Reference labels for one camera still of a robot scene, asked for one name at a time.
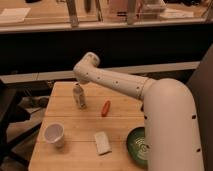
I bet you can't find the clear plastic bottle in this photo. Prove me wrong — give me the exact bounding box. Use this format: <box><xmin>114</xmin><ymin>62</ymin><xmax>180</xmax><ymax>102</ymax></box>
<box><xmin>73</xmin><ymin>83</ymin><xmax>86</xmax><ymax>109</ymax></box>

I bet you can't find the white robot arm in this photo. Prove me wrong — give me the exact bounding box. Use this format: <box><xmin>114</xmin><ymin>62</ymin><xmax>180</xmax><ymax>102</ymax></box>
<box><xmin>73</xmin><ymin>52</ymin><xmax>205</xmax><ymax>171</ymax></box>

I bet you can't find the orange carrot toy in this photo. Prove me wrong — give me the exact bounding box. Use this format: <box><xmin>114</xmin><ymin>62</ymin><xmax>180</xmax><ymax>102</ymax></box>
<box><xmin>101</xmin><ymin>101</ymin><xmax>111</xmax><ymax>117</ymax></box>

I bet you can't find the white paper cup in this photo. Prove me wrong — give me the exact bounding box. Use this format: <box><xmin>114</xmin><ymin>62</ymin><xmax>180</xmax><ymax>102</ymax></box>
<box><xmin>44</xmin><ymin>123</ymin><xmax>64</xmax><ymax>148</ymax></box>

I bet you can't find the white folded cloth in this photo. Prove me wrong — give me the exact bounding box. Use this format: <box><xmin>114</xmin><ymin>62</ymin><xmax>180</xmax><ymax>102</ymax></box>
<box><xmin>94</xmin><ymin>132</ymin><xmax>111</xmax><ymax>155</ymax></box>

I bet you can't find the green bowl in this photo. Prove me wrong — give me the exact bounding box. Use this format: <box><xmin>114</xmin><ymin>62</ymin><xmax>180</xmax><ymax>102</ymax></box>
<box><xmin>126</xmin><ymin>127</ymin><xmax>148</xmax><ymax>169</ymax></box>

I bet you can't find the white paper sheet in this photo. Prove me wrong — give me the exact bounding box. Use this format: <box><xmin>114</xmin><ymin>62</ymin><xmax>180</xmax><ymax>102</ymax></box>
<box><xmin>0</xmin><ymin>8</ymin><xmax>30</xmax><ymax>24</ymax></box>

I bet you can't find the metal frame post left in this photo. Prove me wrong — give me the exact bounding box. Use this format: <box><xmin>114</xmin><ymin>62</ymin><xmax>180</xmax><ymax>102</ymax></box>
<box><xmin>66</xmin><ymin>0</ymin><xmax>79</xmax><ymax>27</ymax></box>

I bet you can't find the metal frame post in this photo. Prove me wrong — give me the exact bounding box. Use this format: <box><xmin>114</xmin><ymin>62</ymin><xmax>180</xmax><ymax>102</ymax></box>
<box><xmin>126</xmin><ymin>0</ymin><xmax>136</xmax><ymax>25</ymax></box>
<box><xmin>66</xmin><ymin>0</ymin><xmax>79</xmax><ymax>27</ymax></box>

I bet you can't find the metal frame post right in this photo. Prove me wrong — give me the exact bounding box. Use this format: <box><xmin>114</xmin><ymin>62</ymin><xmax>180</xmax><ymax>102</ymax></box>
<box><xmin>126</xmin><ymin>0</ymin><xmax>136</xmax><ymax>25</ymax></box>

